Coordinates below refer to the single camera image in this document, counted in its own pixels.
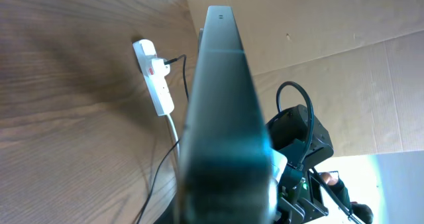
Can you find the gold Galaxy smartphone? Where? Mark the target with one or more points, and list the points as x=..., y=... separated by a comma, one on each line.
x=225, y=166

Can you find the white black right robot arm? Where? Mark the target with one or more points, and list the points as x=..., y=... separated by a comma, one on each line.
x=300, y=198

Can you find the white power strip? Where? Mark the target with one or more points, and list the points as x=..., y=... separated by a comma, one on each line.
x=157, y=86

